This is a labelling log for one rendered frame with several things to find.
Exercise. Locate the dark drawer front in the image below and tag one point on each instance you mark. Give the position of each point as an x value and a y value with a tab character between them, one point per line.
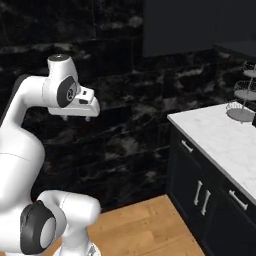
180	141
220	190

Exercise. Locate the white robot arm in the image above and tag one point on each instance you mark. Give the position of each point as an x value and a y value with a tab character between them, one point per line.
20	160

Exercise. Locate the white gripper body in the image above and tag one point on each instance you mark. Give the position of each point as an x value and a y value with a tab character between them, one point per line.
83	110

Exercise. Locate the dark wall cabinet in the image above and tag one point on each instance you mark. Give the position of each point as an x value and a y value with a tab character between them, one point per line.
186	26

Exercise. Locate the dark cupboard door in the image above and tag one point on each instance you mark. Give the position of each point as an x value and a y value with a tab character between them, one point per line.
183	186
230	233

